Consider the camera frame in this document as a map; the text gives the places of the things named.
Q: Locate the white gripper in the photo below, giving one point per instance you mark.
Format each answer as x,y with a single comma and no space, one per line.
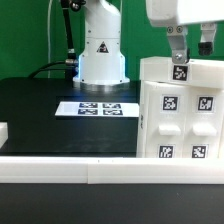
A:
162,13

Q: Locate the white cabinet body box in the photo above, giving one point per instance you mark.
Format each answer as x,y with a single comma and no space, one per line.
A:
143,117

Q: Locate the white cabinet top block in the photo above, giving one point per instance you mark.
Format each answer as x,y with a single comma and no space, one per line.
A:
197,72

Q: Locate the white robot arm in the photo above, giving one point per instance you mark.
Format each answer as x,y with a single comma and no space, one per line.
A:
102,65

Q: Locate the white marker base plate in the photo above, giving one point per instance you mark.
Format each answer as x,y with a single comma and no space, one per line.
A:
97,109

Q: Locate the white U-shaped fence frame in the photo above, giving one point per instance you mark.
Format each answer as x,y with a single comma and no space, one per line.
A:
110,170

